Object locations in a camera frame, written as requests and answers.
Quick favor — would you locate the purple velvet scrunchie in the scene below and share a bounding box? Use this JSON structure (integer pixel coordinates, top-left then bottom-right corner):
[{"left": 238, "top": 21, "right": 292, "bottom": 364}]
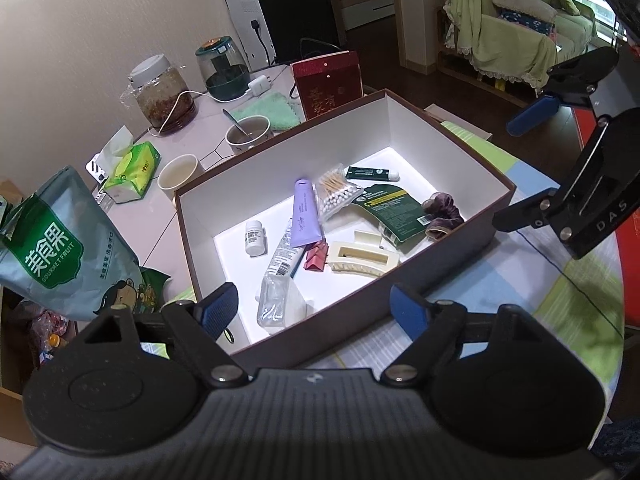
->
[{"left": 422, "top": 192, "right": 464, "bottom": 240}]

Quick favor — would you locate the cream plastic hair claw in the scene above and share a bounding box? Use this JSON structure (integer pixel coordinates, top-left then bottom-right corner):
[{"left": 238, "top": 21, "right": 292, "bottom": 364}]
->
[{"left": 326, "top": 230, "right": 400, "bottom": 278}]

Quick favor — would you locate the small white pill bottle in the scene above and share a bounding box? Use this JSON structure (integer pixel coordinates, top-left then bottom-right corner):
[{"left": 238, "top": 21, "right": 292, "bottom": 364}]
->
[{"left": 244, "top": 220, "right": 266, "bottom": 258}]

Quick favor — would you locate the green product backing card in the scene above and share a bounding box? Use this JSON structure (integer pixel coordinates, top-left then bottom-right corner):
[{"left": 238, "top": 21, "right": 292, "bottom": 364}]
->
[{"left": 354, "top": 183, "right": 430, "bottom": 247}]

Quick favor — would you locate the white blue ointment tube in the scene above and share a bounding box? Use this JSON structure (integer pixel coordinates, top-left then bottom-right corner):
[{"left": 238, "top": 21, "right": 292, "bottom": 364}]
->
[{"left": 266, "top": 220, "right": 305, "bottom": 278}]

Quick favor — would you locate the pink binder clip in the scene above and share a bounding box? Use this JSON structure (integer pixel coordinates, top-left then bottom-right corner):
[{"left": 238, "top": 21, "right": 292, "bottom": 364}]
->
[{"left": 304, "top": 240, "right": 329, "bottom": 272}]

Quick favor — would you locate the purple lotion tube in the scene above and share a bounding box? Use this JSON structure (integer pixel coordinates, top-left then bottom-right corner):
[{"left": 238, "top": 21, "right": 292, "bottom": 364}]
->
[{"left": 291, "top": 179, "right": 322, "bottom": 247}]

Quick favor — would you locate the cotton swabs plastic bag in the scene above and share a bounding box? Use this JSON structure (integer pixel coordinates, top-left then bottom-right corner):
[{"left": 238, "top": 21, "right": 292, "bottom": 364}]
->
[{"left": 314, "top": 166, "right": 364, "bottom": 223}]

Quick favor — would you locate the plaid blue green tablecloth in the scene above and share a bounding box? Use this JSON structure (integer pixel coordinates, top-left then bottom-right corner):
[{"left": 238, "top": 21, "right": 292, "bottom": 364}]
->
[{"left": 139, "top": 121, "right": 626, "bottom": 401}]

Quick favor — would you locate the green covered sofa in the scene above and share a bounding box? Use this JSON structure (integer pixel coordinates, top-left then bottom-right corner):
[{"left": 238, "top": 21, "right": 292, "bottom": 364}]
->
[{"left": 442, "top": 0, "right": 597, "bottom": 90}]

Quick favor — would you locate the blue green snack bag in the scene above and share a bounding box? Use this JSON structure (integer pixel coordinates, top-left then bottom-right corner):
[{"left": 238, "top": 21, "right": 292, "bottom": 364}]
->
[{"left": 1, "top": 166, "right": 168, "bottom": 322}]

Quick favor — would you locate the brown cardboard storage box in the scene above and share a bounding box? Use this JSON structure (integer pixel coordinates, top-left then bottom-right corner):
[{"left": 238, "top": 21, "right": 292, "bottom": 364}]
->
[{"left": 172, "top": 88, "right": 518, "bottom": 371}]

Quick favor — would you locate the white empty cup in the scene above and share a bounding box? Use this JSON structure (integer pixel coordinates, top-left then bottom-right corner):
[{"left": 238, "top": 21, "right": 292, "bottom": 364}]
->
[{"left": 157, "top": 154, "right": 204, "bottom": 202}]

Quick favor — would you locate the green tissue pack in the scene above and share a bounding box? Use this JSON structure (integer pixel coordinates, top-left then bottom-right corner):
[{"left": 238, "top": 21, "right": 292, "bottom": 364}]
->
[{"left": 96, "top": 126, "right": 160, "bottom": 204}]

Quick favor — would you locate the white mug with spoon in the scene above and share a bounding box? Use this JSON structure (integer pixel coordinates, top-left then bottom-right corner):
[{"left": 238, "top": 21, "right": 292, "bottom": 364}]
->
[{"left": 222, "top": 110, "right": 273, "bottom": 155}]

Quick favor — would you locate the red gift box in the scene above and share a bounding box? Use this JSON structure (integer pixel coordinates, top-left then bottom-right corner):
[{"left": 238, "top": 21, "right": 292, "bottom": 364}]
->
[{"left": 291, "top": 51, "right": 363, "bottom": 119}]

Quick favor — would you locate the glass jar white lid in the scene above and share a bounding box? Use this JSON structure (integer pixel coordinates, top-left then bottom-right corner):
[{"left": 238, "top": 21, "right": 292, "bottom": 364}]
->
[{"left": 120, "top": 54, "right": 198, "bottom": 136}]

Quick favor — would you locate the green folded cloth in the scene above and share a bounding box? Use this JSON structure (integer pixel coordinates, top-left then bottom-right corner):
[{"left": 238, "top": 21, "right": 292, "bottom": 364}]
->
[{"left": 231, "top": 92, "right": 304, "bottom": 132}]

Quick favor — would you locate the white power adapter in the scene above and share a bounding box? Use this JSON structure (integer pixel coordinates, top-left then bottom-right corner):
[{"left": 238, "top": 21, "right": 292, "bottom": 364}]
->
[{"left": 248, "top": 75, "right": 271, "bottom": 98}]

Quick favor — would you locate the black white refrigerator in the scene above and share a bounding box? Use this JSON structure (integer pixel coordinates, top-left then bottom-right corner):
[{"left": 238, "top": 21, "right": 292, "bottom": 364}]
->
[{"left": 224, "top": 0, "right": 347, "bottom": 72}]

